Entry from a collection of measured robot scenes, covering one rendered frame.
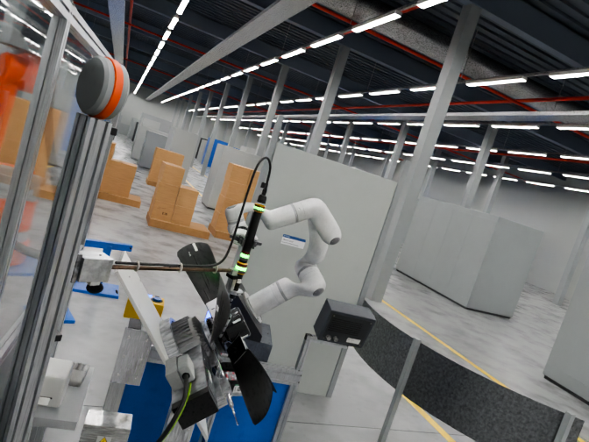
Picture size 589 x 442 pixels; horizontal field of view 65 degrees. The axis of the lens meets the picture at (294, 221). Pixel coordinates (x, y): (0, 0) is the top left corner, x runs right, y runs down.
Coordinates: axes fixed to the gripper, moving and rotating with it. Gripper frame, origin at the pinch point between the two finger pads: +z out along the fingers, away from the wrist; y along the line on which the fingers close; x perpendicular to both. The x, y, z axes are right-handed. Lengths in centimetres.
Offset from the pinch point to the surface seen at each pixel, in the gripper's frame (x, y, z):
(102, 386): -150, 36, -145
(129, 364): -48, 32, 18
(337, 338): -43, -68, -32
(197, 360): -37.3, 11.6, 29.1
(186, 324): -32.3, 16.1, 12.6
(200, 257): -10.0, 16.4, 0.1
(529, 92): 404, -775, -825
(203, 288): -19.8, 12.7, 6.9
